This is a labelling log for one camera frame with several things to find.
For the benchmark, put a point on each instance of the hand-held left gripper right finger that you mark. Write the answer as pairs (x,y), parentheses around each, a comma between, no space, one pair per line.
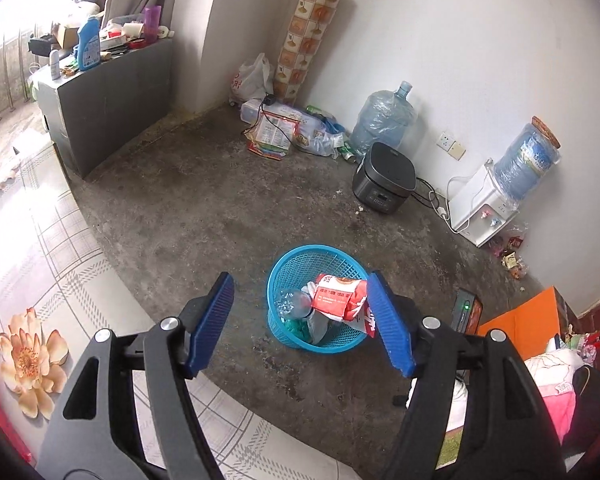
(392,330)

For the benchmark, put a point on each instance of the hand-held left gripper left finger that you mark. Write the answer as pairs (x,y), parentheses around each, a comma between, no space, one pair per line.
(207,330)

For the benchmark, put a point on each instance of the red and white snack bag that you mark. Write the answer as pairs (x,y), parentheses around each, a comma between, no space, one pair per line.
(340,302)

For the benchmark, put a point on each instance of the plastic bottle with blue label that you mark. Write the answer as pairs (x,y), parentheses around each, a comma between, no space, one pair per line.
(292,304)

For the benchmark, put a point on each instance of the green plastic bag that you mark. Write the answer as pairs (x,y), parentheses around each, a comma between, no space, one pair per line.
(297,330)

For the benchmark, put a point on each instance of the blue plastic waste basket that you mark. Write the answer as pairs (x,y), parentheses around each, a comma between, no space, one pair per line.
(290,270)

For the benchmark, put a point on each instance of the orange box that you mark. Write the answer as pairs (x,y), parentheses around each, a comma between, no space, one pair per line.
(525,317)

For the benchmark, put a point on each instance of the snack packets on floor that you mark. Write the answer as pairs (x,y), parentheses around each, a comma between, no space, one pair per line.
(510,255)

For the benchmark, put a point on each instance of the white water dispenser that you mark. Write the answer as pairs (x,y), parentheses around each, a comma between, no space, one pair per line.
(480,205)

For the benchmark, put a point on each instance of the dark grey rice cooker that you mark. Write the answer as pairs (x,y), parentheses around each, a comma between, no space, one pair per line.
(384,180)

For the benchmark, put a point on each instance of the black backpack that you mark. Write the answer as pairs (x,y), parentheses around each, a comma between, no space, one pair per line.
(587,405)

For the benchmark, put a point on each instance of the blue water jug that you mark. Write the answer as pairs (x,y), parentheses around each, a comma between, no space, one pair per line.
(527,160)

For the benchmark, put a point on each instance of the empty clear water jug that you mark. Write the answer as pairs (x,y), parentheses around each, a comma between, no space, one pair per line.
(382,120)

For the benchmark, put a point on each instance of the pile of colourful packets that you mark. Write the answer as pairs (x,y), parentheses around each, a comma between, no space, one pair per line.
(285,132)

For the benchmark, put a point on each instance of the grey cabinet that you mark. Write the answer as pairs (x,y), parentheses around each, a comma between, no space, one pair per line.
(110,100)

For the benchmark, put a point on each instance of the white plastic bag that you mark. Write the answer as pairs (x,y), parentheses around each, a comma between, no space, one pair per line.
(250,80)

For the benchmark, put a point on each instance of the patterned wallpaper roll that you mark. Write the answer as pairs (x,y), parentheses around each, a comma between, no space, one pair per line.
(307,40)

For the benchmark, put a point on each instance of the small white spray bottle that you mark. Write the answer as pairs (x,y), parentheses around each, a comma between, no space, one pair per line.
(55,65)

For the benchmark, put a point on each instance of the blue detergent bottle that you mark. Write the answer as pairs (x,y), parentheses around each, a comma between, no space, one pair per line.
(89,45)

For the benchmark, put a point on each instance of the purple plastic cup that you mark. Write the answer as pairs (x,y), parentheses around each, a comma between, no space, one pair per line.
(152,25)

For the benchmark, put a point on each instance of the cardboard box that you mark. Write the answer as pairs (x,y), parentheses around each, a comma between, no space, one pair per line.
(67,35)

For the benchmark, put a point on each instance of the metal balcony railing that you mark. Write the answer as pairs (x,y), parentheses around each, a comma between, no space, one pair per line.
(0,75)

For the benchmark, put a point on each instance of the black box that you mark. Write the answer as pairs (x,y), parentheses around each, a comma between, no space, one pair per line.
(40,45)

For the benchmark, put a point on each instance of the wall socket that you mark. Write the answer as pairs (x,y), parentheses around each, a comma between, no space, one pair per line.
(450,145)

